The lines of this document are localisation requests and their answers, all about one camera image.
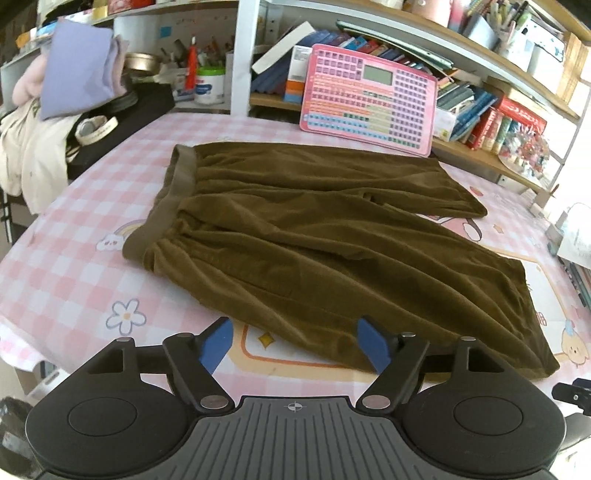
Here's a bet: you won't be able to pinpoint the pink learning tablet toy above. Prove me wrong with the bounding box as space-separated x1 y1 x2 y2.
300 44 438 157

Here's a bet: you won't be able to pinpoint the pink checkered table mat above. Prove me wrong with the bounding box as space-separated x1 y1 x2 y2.
1 113 590 392

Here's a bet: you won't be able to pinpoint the red thick dictionary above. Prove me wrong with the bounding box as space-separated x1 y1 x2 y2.
494 95 547 135

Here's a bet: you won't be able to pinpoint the white jar green lid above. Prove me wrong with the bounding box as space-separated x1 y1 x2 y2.
194 66 225 105

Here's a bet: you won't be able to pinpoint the stack of papers books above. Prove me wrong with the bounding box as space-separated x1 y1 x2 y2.
546 202 590 309

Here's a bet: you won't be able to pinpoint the brass bowl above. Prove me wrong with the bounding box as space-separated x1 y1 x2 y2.
124 52 161 77

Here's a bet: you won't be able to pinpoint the black case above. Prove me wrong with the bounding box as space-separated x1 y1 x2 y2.
67 83 174 181

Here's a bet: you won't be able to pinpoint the cream jacket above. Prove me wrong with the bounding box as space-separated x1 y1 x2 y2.
1 99 79 215

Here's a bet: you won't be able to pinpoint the red glue bottle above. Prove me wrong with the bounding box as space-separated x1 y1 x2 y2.
184 36 198 92

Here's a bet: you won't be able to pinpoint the folded lavender cloth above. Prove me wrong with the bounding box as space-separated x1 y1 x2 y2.
40 20 129 120

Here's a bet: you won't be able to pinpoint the white leaning book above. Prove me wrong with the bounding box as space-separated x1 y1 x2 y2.
252 21 315 74

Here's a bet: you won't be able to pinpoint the brown corduroy pants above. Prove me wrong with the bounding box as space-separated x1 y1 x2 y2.
122 142 559 378

